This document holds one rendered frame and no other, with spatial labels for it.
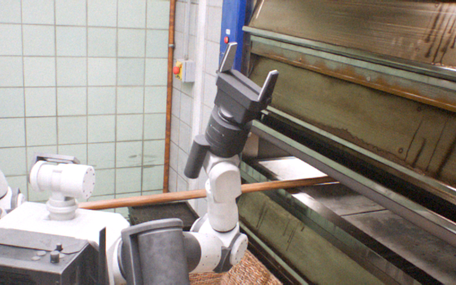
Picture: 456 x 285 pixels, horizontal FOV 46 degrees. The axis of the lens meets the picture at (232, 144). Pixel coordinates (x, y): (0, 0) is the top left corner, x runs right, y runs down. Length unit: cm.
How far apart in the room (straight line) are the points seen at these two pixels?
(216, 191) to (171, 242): 16
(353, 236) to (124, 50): 171
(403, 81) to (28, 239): 97
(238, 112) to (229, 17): 126
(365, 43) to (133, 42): 163
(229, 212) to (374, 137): 50
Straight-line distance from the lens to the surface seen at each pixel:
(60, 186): 111
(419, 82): 144
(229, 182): 114
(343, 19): 169
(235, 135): 108
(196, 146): 110
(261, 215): 217
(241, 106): 104
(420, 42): 143
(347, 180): 143
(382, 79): 154
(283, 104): 193
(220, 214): 126
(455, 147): 137
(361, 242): 166
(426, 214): 125
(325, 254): 185
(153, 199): 178
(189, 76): 269
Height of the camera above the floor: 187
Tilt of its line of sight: 16 degrees down
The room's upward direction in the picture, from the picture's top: 4 degrees clockwise
